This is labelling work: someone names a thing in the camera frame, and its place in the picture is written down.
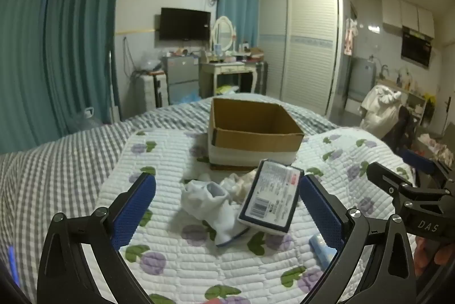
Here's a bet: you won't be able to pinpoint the cream ruffled sock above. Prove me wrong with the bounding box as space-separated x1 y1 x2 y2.
231 171 260 204

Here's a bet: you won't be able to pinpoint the teal window curtain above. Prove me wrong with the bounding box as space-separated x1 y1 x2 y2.
46 0 125 134

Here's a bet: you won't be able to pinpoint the cardboard box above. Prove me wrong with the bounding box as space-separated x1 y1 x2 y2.
208 97 305 169

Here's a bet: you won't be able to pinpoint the blue plastic bag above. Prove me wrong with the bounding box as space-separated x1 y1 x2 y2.
178 91 201 105

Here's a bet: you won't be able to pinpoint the cream dressing table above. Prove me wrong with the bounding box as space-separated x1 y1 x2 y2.
199 60 262 100

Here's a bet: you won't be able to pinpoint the blue white tissue packet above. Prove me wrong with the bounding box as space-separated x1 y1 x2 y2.
237 159 304 237

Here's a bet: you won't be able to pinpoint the silver suitcase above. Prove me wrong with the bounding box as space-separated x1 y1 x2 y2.
254 61 269 95

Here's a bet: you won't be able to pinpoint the white sock blue trim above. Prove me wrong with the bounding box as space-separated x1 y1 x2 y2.
199 197 250 248

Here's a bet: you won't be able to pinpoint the grey appliance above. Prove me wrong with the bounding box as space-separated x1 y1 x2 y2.
350 57 377 102

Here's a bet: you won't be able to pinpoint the white suitcase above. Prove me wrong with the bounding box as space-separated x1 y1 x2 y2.
137 71 169 110

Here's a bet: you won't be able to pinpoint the black range hood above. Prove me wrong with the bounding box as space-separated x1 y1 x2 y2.
401 26 434 68

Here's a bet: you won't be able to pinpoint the oval vanity mirror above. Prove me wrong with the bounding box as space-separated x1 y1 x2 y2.
210 16 237 52

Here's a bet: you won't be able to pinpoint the clear water jug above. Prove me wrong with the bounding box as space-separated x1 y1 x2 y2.
69 107 104 132

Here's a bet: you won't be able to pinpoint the white mop pole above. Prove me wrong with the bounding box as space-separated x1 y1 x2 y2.
107 42 119 120

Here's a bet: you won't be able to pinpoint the black television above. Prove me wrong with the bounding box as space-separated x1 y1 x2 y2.
159 7 211 41

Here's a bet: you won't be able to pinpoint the black chair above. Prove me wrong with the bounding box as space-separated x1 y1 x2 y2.
382 105 416 155

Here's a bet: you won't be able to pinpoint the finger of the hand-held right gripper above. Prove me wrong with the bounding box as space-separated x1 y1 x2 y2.
366 162 415 196
403 149 455 189

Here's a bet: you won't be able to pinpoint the kitchen counter with bottles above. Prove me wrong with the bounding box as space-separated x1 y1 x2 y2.
377 67 436 128

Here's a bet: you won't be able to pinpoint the white slatted wardrobe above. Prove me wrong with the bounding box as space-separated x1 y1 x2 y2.
258 0 344 118

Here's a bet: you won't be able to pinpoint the hanging cables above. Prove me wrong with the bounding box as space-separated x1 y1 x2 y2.
123 36 136 77

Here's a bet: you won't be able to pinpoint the grey mini fridge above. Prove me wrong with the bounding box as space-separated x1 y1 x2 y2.
162 55 200 104

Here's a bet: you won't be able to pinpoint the blue strip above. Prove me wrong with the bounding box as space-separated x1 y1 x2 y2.
8 245 18 287

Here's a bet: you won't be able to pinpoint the person's right hand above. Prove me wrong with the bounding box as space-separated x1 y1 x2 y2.
414 236 454 278

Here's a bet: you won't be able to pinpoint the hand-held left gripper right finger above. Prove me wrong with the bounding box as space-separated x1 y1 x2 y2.
299 174 416 304

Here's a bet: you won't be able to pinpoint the narrow blue curtain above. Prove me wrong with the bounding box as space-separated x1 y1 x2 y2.
217 0 259 50

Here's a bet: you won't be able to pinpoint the light blue tube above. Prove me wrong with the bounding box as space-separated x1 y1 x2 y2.
309 233 336 271

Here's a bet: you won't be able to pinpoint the clear plastic bag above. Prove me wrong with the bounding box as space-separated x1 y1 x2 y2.
140 50 162 73

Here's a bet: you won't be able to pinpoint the floral quilted blanket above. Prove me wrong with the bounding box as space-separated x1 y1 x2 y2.
96 128 420 304

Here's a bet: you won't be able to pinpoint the white ruffled sock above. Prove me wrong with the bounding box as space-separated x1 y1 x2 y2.
220 173 239 194

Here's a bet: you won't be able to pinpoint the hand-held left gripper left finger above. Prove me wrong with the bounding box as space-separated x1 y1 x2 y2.
36 172 157 304

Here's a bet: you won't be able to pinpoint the white jacket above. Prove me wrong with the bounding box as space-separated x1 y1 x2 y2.
359 84 402 139

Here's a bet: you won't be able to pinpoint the white wall cabinets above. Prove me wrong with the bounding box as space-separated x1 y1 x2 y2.
382 0 435 39

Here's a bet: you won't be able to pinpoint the hanging pink clothes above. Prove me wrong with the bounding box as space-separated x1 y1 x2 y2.
344 19 357 56

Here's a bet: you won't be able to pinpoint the wide teal curtain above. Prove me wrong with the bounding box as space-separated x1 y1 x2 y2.
0 0 57 155

